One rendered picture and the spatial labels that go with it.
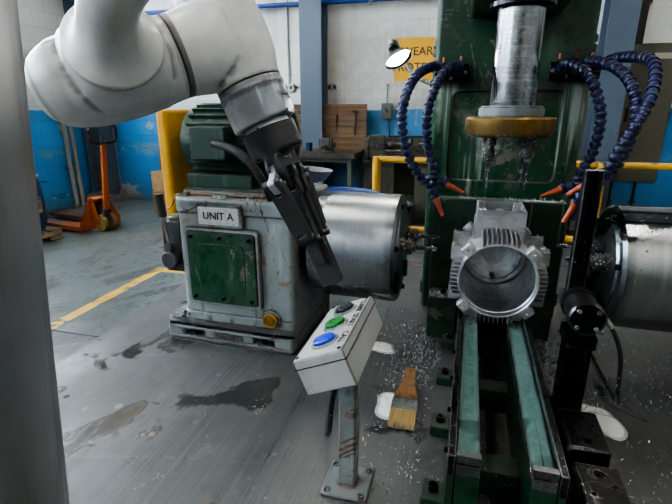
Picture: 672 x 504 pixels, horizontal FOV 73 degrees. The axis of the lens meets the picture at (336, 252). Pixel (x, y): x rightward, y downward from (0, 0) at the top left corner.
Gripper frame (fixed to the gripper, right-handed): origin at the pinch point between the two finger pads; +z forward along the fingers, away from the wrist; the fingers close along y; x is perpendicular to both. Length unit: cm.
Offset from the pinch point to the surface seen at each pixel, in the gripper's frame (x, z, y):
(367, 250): 2.9, 6.7, 30.0
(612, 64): -53, -9, 49
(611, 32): -178, -31, 521
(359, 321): -3.5, 8.4, -5.1
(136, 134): 434, -173, 537
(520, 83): -35, -13, 42
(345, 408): 3.2, 19.9, -6.3
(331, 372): -1.0, 10.6, -13.5
